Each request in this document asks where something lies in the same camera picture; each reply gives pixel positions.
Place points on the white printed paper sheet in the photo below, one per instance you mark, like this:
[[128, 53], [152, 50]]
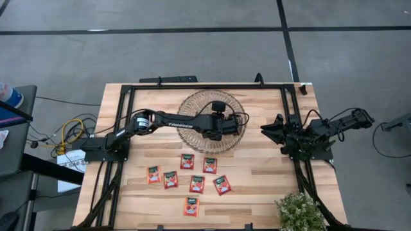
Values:
[[69, 160]]

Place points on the round woven straw placemat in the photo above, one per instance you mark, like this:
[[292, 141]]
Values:
[[199, 146]]

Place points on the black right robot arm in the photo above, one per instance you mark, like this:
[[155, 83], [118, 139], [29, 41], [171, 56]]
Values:
[[346, 123]]

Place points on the grey equipment stand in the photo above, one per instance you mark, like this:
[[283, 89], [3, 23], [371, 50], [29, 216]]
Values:
[[399, 123]]

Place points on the white paper scrap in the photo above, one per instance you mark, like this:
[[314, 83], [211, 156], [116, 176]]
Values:
[[3, 139]]

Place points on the blue folder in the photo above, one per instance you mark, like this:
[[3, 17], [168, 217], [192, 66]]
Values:
[[8, 120]]

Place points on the black crossbeam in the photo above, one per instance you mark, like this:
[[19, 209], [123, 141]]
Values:
[[51, 168]]

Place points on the orange peach tea sachet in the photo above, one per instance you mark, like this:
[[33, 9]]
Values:
[[154, 175], [191, 206]]

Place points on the black metal table frame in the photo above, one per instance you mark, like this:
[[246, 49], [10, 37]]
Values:
[[208, 86]]

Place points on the black slanted bar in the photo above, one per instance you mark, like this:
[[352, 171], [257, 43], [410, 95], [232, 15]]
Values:
[[19, 113]]

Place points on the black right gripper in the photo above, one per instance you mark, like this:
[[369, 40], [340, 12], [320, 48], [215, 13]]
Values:
[[286, 134]]

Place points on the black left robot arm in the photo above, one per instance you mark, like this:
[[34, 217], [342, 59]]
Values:
[[180, 123]]

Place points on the black frame clamp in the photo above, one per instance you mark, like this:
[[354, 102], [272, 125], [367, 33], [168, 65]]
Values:
[[160, 228], [248, 227], [159, 81]]

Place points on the blue and white cup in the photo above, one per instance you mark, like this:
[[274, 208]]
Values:
[[11, 96]]

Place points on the potted green white plant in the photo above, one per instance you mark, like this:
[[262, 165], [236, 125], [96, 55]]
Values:
[[300, 213]]

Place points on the black computer mouse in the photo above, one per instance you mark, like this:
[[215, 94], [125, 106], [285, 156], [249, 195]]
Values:
[[8, 221]]

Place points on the grey side desk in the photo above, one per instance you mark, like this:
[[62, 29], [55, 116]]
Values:
[[19, 144], [16, 192]]

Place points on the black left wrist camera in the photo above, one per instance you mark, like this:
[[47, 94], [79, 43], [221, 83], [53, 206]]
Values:
[[232, 126]]

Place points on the black bar-shaped device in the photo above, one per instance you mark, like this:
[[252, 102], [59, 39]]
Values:
[[173, 79]]

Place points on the black corner bracket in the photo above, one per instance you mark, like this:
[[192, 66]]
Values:
[[302, 90]]

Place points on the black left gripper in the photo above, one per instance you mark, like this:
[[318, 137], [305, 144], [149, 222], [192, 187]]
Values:
[[218, 106]]

